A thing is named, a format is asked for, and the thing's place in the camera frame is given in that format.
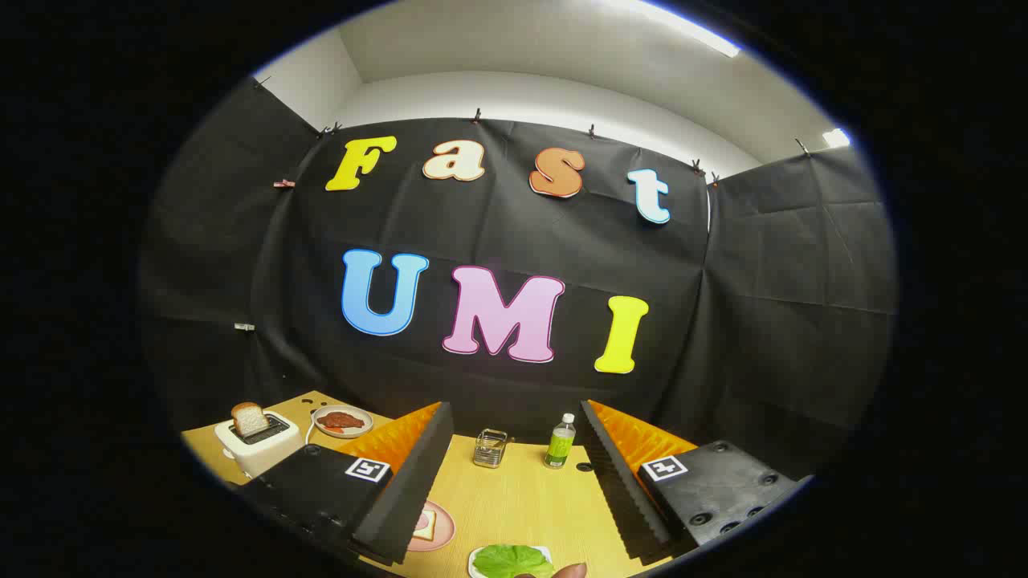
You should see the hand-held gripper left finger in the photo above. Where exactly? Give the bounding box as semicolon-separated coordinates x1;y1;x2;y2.
238;400;455;568

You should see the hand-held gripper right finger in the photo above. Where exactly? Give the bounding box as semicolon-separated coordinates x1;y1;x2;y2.
580;399;814;567

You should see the green lettuce leaf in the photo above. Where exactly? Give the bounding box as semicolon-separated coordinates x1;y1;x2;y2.
472;544;555;578

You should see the toasted bread slice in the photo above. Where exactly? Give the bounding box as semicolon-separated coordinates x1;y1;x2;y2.
231;402;270;438

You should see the pink round plate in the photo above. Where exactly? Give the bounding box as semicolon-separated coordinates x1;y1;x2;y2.
406;499;456;552

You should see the green label drink bottle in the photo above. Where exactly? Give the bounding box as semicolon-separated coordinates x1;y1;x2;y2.
544;413;577;470

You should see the white leaf-shaped plate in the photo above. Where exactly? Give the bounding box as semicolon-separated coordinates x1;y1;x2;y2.
468;545;555;578

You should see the small round grey plate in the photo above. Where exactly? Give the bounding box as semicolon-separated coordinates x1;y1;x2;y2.
312;405;374;439

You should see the cream white toaster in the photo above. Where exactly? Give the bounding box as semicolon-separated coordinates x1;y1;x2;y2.
214;409;304;480

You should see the black backdrop cloth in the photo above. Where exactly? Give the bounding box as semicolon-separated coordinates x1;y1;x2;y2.
138;76;898;482

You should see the metal wire holder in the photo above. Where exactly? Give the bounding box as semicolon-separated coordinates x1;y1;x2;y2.
472;429;508;469

